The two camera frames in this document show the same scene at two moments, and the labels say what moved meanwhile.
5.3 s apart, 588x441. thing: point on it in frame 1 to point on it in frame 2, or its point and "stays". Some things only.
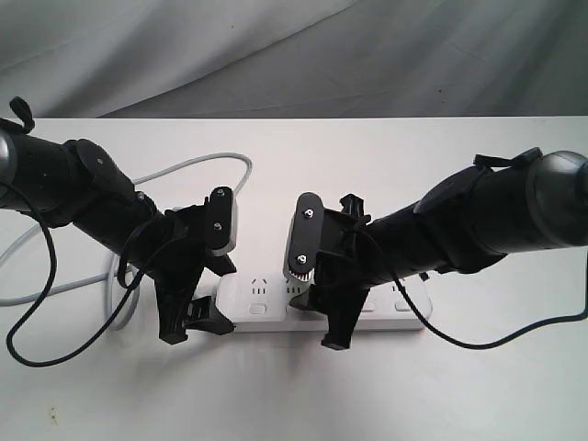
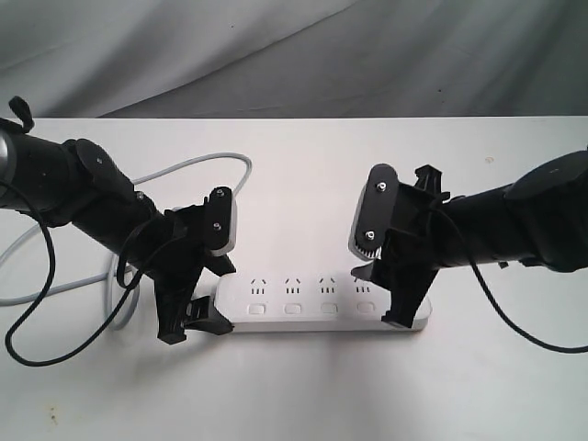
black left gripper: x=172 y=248 stays
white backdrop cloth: x=295 y=59 stays
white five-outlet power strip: x=260 y=302 stays
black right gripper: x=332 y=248 to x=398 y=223
